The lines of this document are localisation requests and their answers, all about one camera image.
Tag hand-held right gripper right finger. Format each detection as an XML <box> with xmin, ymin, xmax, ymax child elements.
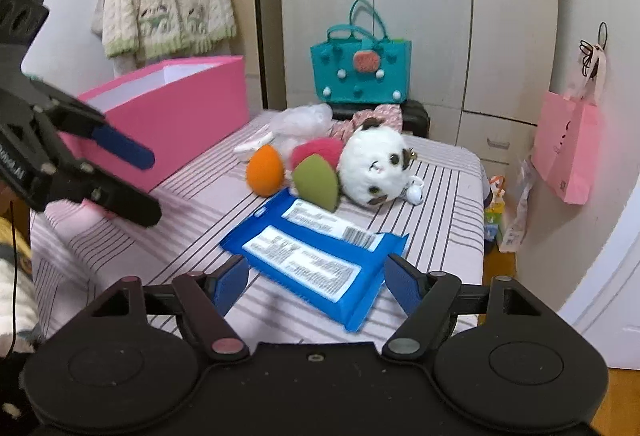
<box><xmin>381</xmin><ymin>253</ymin><xmax>546</xmax><ymax>363</ymax></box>

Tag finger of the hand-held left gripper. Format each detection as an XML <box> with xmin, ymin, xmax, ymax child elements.
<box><xmin>25</xmin><ymin>78</ymin><xmax>156</xmax><ymax>171</ymax></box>
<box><xmin>42</xmin><ymin>156</ymin><xmax>163</xmax><ymax>229</ymax></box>

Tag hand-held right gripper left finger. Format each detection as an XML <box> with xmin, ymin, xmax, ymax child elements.
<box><xmin>90</xmin><ymin>256</ymin><xmax>251</xmax><ymax>364</ymax></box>

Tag blue wipes packet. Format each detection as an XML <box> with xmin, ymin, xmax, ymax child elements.
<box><xmin>252</xmin><ymin>188</ymin><xmax>411</xmax><ymax>267</ymax></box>
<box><xmin>219</xmin><ymin>221</ymin><xmax>386</xmax><ymax>332</ymax></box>

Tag pink cardboard box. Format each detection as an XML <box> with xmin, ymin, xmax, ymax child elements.
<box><xmin>59</xmin><ymin>56</ymin><xmax>251</xmax><ymax>221</ymax></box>

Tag pink floral cloth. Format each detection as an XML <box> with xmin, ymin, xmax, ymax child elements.
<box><xmin>330</xmin><ymin>104</ymin><xmax>403</xmax><ymax>141</ymax></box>

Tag orange makeup sponge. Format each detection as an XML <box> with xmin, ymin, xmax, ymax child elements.
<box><xmin>246</xmin><ymin>145</ymin><xmax>286</xmax><ymax>195</ymax></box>

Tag colourful gift bag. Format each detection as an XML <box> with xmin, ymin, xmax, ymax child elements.
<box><xmin>484</xmin><ymin>176</ymin><xmax>506</xmax><ymax>241</ymax></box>

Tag white plastic package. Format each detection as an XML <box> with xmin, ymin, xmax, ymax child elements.
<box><xmin>497</xmin><ymin>156</ymin><xmax>536</xmax><ymax>253</ymax></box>

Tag green makeup sponge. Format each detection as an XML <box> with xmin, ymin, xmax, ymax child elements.
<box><xmin>291</xmin><ymin>155</ymin><xmax>342</xmax><ymax>213</ymax></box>

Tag patterned fuzzy cloth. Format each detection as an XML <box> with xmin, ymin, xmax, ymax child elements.
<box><xmin>0</xmin><ymin>241</ymin><xmax>38</xmax><ymax>352</ymax></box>

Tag white plush toy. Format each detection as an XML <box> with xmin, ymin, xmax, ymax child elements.
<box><xmin>339</xmin><ymin>118</ymin><xmax>426</xmax><ymax>207</ymax></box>

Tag pink fuzzy ball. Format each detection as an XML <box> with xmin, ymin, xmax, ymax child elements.
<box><xmin>289</xmin><ymin>139</ymin><xmax>343</xmax><ymax>171</ymax></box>

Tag black suitcase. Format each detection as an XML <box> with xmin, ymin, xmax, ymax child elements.
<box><xmin>330</xmin><ymin>100</ymin><xmax>431</xmax><ymax>139</ymax></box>

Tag clear plastic bag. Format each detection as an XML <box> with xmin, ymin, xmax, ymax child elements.
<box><xmin>270</xmin><ymin>103</ymin><xmax>333</xmax><ymax>139</ymax></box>

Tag pink paper bag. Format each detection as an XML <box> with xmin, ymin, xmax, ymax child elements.
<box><xmin>531</xmin><ymin>43</ymin><xmax>608</xmax><ymax>205</ymax></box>

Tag teal felt handbag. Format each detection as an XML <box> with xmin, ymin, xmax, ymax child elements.
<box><xmin>310</xmin><ymin>0</ymin><xmax>413</xmax><ymax>105</ymax></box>

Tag black hair ties on hook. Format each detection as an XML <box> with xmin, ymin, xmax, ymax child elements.
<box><xmin>579</xmin><ymin>22</ymin><xmax>610</xmax><ymax>79</ymax></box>

